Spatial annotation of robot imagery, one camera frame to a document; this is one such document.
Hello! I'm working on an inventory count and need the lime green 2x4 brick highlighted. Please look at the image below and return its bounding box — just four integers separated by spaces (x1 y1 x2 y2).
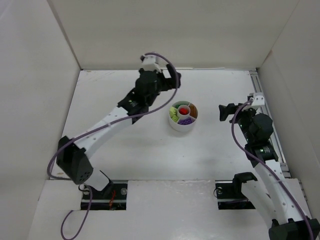
169 106 178 115

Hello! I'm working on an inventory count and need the red 2x4 brick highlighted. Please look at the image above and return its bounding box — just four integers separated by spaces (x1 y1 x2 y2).
178 105 190 115

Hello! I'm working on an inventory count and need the pale yellow small brick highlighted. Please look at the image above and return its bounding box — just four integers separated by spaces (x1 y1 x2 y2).
171 115 180 123

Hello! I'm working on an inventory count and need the purple 2x4 brick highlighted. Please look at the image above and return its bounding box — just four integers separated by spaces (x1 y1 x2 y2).
178 117 194 126

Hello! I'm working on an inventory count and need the orange 2x4 brick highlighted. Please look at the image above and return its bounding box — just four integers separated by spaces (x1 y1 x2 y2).
189 105 198 119

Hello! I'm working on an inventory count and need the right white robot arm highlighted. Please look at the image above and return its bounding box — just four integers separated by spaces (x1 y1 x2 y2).
218 101 320 240

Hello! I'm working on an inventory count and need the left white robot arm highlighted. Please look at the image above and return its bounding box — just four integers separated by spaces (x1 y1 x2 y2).
56 64 181 197

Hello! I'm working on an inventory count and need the white round divided container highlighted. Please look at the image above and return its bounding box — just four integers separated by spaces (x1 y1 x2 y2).
168 101 197 133

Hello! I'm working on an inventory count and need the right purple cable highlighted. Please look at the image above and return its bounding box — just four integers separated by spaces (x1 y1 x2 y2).
230 99 315 240

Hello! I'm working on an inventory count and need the purple cable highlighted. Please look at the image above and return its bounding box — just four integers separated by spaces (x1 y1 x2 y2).
46 52 181 240
230 99 315 240

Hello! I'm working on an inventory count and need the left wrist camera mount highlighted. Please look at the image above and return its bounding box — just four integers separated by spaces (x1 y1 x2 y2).
139 54 162 73

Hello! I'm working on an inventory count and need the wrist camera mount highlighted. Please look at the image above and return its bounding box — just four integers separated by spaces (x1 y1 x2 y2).
247 92 265 110
139 54 162 73

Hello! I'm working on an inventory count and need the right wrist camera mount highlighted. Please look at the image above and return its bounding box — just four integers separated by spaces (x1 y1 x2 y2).
247 92 265 110

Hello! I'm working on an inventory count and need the aluminium rail right side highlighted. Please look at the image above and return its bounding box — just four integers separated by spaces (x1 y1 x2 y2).
249 69 292 179

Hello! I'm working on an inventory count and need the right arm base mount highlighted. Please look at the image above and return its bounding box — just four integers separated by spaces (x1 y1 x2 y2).
213 172 257 210

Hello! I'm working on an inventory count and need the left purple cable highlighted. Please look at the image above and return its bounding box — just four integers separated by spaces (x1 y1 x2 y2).
46 52 181 240

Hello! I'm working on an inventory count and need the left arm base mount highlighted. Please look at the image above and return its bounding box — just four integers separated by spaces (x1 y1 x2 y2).
75 169 128 211

